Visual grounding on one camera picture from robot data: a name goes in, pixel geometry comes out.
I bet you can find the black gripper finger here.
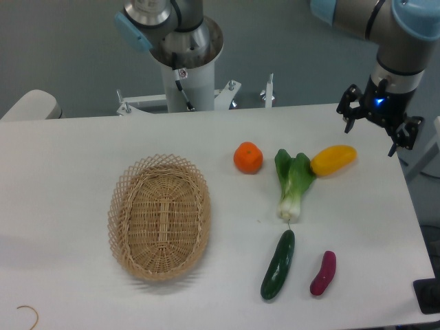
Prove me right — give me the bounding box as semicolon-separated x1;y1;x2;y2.
388;116;424;157
336;84;365;133

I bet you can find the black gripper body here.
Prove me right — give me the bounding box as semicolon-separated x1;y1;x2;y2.
358;72;417;130

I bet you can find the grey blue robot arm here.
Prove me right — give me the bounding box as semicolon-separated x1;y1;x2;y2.
114;1;439;150

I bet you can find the green cucumber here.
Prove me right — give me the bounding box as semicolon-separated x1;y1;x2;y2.
260;229;296;300

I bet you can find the white stand right edge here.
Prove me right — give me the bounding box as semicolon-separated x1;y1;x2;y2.
405;116;439;183

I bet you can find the yellow bell pepper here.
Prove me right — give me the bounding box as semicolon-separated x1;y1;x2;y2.
310;145;358;177

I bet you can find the green bok choy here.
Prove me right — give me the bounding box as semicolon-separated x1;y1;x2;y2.
274;148;316;223

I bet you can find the orange tangerine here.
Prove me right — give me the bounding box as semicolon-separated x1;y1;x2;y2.
233;142;263;175

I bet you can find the purple sweet potato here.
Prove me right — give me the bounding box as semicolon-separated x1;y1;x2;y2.
310;250;337;296

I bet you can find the black device right edge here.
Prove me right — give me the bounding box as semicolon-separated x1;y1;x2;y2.
413;278;439;315

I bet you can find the woven wicker basket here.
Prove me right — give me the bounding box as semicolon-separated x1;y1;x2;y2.
108;155;211;281

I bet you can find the white rounded object left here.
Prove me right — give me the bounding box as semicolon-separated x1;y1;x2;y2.
1;89;64;122

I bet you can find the tan rubber band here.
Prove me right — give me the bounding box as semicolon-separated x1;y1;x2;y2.
16;305;39;330

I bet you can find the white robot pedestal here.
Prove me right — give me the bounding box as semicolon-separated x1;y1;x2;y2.
151;16;223;93

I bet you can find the black cable on pedestal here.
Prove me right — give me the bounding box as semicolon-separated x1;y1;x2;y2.
170;52;195;111

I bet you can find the white metal base frame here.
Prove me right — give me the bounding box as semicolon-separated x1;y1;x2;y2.
115;72;278;116

